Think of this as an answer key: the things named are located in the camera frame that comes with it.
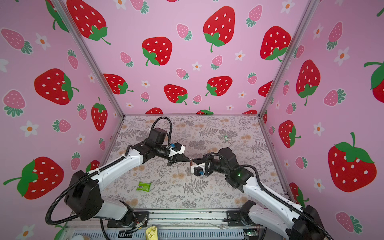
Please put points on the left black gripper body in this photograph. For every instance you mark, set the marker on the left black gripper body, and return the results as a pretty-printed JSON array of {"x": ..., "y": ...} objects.
[{"x": 170, "y": 162}]

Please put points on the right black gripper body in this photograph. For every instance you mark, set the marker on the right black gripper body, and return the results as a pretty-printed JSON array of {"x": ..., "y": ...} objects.
[{"x": 210, "y": 158}]

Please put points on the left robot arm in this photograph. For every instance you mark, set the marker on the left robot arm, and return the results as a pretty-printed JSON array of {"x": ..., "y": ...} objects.
[{"x": 84, "y": 197}]

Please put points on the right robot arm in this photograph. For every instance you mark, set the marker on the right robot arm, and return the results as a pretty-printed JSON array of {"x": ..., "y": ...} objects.
[{"x": 278, "y": 214}]

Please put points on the green packet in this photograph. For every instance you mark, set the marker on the green packet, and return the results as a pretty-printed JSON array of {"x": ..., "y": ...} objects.
[{"x": 144, "y": 187}]

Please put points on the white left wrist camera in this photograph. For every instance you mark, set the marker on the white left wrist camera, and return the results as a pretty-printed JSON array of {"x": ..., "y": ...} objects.
[{"x": 176, "y": 149}]

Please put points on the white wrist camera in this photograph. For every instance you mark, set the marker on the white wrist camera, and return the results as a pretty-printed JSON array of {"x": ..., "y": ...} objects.
[
  {"x": 176, "y": 149},
  {"x": 198, "y": 170}
]

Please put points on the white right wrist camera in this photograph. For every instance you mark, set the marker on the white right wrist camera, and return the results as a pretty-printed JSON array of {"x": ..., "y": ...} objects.
[{"x": 198, "y": 170}]

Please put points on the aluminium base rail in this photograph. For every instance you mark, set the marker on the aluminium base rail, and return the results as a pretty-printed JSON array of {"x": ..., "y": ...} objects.
[{"x": 174, "y": 224}]

